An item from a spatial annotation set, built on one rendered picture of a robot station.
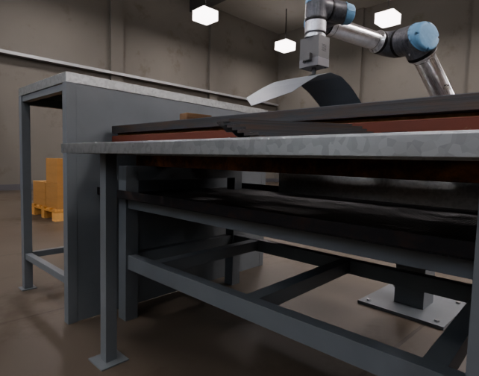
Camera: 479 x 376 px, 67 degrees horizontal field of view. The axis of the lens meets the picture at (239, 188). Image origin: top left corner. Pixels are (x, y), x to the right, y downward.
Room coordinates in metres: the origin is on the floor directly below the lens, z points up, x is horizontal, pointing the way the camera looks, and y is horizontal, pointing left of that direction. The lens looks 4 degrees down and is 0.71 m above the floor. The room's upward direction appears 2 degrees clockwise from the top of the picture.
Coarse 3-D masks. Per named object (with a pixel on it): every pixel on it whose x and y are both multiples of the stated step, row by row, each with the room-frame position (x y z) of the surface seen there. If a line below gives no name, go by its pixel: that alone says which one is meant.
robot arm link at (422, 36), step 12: (420, 24) 1.46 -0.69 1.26; (432, 24) 1.47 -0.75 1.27; (396, 36) 1.54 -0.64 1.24; (408, 36) 1.48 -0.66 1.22; (420, 36) 1.45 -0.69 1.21; (432, 36) 1.47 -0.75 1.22; (396, 48) 1.55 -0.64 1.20; (408, 48) 1.51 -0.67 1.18; (420, 48) 1.47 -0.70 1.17; (432, 48) 1.47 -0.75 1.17; (408, 60) 1.56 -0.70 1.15; (420, 60) 1.51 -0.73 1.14; (432, 60) 1.52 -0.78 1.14; (420, 72) 1.57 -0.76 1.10; (432, 72) 1.54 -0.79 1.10; (444, 72) 1.56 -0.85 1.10; (432, 84) 1.57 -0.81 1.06; (444, 84) 1.56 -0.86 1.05
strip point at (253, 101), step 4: (288, 92) 1.08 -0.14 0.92; (256, 96) 1.16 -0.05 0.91; (260, 96) 1.14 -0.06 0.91; (264, 96) 1.13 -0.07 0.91; (268, 96) 1.11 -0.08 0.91; (272, 96) 1.09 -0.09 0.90; (276, 96) 1.08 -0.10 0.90; (248, 100) 1.15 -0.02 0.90; (252, 100) 1.13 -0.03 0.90; (256, 100) 1.12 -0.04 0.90; (260, 100) 1.10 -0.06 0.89; (264, 100) 1.08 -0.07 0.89; (268, 100) 1.07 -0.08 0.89; (252, 104) 1.08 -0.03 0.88
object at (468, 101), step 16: (448, 96) 0.70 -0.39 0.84; (464, 96) 0.68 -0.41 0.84; (272, 112) 0.99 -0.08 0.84; (288, 112) 0.95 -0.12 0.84; (304, 112) 0.92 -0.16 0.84; (320, 112) 0.89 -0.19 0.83; (336, 112) 0.86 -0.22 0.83; (352, 112) 0.83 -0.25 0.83; (368, 112) 0.81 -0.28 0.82; (384, 112) 0.78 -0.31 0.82; (400, 112) 0.76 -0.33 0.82; (416, 112) 0.74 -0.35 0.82; (432, 112) 0.72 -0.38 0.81; (448, 112) 0.71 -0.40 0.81; (112, 128) 1.58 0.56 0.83; (128, 128) 1.49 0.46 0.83; (144, 128) 1.41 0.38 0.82; (160, 128) 1.34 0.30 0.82; (176, 128) 1.27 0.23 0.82; (192, 128) 1.24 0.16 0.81
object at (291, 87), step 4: (292, 84) 1.15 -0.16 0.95; (296, 84) 1.14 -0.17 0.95; (300, 84) 1.12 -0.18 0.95; (264, 88) 1.23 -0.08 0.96; (268, 88) 1.22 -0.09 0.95; (272, 88) 1.19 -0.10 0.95; (276, 88) 1.18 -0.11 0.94; (280, 88) 1.16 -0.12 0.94; (284, 88) 1.14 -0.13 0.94; (288, 88) 1.12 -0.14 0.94; (292, 88) 1.11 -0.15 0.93; (296, 88) 1.09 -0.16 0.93; (256, 92) 1.22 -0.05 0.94; (260, 92) 1.20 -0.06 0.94; (264, 92) 1.18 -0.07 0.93; (268, 92) 1.17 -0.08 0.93; (272, 92) 1.15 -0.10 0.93; (276, 92) 1.13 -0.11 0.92; (280, 92) 1.11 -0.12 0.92; (284, 92) 1.10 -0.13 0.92; (248, 96) 1.20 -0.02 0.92; (252, 96) 1.18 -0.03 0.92
